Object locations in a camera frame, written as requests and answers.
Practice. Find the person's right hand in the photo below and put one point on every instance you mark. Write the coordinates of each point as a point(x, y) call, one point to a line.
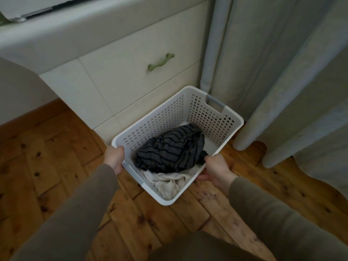
point(219, 171)

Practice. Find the person's left hand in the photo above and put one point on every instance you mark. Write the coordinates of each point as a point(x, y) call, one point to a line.
point(114, 159)

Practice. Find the person's right thumb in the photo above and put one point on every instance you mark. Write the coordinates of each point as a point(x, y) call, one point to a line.
point(210, 161)

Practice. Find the person's left thumb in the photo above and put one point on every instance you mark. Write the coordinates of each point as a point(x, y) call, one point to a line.
point(119, 149)

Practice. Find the white perforated laundry basket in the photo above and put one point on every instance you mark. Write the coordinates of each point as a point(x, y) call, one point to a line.
point(187, 114)

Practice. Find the person's left forearm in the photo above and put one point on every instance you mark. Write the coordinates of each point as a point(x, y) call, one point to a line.
point(70, 217)

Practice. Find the person's right forearm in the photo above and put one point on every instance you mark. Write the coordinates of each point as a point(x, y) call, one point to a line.
point(285, 217)

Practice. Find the dark striped garment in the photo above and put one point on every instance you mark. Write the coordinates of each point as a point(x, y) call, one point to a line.
point(171, 152)

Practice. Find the cream white cloth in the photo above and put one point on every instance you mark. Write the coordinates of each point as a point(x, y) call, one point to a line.
point(170, 182)

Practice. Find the cream drawer cabinet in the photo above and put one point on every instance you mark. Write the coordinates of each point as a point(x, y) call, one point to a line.
point(122, 65)

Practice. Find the person's olive trousers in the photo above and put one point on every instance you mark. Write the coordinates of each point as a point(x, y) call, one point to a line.
point(201, 248)

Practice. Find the pale grey curtain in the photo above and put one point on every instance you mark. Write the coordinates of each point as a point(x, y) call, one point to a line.
point(282, 78)

